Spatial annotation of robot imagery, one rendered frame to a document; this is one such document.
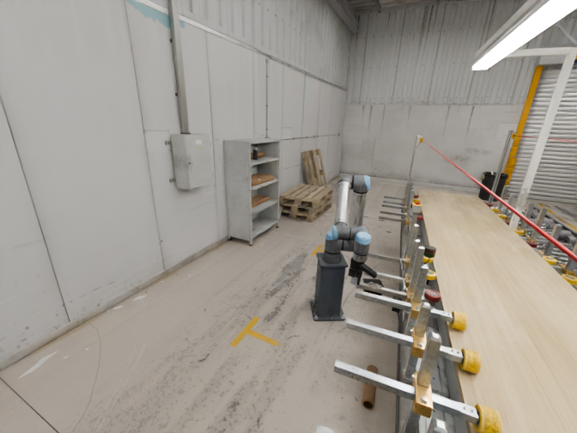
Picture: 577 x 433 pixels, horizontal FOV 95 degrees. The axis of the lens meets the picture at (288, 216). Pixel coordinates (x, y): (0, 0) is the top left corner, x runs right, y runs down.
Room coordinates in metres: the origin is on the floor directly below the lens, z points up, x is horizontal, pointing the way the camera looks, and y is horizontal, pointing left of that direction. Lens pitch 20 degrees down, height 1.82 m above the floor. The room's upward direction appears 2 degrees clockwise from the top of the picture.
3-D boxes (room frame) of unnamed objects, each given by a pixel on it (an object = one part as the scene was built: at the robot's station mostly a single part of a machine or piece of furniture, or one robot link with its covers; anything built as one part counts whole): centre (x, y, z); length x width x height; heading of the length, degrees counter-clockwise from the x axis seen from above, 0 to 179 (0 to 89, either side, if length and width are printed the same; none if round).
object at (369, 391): (1.40, -0.63, 0.04); 0.30 x 0.08 x 0.08; 158
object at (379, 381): (0.67, -0.43, 0.95); 0.50 x 0.04 x 0.04; 68
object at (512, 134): (3.59, -2.85, 1.25); 0.15 x 0.08 x 1.10; 158
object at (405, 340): (0.91, -0.52, 0.95); 0.50 x 0.04 x 0.04; 68
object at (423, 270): (1.16, -0.68, 0.94); 0.04 x 0.04 x 0.48; 68
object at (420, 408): (0.67, -0.49, 0.95); 0.14 x 0.06 x 0.05; 158
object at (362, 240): (1.47, -0.46, 1.14); 0.10 x 0.09 x 0.12; 169
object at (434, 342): (0.69, -0.50, 0.94); 0.04 x 0.04 x 0.48; 68
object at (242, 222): (4.17, 0.56, 0.78); 0.90 x 0.45 x 1.55; 154
